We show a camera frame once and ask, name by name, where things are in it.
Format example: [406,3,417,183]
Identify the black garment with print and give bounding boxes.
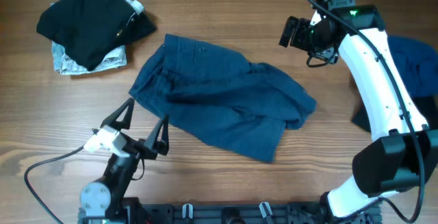
[351,97,438,133]

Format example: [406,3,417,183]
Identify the black mounting rail base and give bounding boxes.
[77,201,383,224]

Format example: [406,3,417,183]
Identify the blue crumpled garment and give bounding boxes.
[387,36,437,98]

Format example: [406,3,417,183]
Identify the black folded garment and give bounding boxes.
[36,0,158,72]

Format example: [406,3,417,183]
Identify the white grey folded garment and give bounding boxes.
[51,0,145,76]

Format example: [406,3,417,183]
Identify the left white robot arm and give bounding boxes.
[78,97,169,223]

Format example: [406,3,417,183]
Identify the dark blue shorts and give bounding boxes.
[129,34,317,162]

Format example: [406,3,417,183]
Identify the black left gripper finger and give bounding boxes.
[100,97,135,131]
[143,116,169,155]

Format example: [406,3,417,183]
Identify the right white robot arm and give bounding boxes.
[280,0,437,223]

